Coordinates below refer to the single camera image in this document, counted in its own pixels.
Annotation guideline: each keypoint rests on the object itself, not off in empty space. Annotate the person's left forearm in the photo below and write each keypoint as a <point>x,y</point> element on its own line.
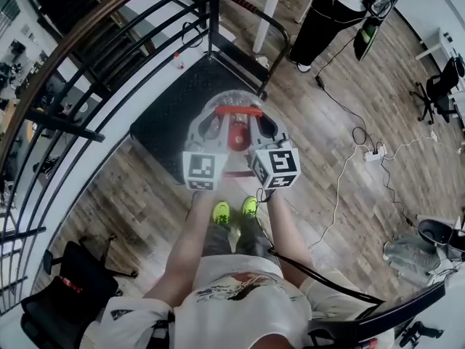
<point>181,245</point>

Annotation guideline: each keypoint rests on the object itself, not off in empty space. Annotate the black chair with armrest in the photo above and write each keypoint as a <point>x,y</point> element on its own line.
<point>407,304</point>

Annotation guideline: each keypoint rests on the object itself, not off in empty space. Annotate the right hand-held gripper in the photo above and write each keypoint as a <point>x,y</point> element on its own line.
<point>278,164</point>

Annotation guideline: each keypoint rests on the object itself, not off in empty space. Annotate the black round device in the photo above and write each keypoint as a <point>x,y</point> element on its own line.
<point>432,231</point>

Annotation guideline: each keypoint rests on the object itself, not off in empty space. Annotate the person's white printed shirt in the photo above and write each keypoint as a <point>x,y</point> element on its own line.
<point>247,304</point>

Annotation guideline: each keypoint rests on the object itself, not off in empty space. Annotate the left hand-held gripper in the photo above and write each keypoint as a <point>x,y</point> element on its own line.
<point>200,147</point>

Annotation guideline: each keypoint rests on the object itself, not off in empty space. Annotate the grey crumpled cloth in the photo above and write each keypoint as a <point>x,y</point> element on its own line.
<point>410,254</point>

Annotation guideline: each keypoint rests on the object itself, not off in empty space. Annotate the person's neon green shoe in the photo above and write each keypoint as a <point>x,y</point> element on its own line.
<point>221,212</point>
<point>250,207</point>

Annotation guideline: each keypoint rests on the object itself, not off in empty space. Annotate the person's neon green left shoe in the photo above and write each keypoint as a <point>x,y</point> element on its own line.
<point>221,212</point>

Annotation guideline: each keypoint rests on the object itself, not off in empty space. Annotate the person's neon green right shoe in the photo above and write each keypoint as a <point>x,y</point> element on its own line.
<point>250,207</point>

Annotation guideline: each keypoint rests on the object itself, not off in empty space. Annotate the wooden table with white legs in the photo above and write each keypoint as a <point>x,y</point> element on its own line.
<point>269,9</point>

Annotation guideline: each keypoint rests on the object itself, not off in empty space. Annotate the black railing with wooden handrail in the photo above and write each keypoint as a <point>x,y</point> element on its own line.
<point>91,24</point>

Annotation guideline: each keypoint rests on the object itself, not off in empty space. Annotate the person's dark shorts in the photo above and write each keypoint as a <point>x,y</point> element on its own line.
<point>250,236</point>

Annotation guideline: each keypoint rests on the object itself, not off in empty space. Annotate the wooden floor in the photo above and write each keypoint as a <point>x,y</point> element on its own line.
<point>327,129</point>

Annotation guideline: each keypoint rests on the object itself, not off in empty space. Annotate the black mesh office chair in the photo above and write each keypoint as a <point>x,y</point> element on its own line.
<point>72,289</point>

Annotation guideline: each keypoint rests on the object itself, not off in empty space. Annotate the white desk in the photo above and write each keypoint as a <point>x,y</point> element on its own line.
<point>436,46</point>

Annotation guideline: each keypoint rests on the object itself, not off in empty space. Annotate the small bottle with red cap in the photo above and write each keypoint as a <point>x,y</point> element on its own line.
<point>178,62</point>

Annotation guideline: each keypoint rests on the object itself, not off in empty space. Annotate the black screen device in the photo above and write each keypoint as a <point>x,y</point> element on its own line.
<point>367,38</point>

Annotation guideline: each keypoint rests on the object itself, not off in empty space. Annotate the white power strip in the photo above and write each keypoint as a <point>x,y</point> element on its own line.
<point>375,156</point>

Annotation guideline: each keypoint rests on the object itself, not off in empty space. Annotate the person's right forearm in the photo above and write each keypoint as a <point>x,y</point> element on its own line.
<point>287,231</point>

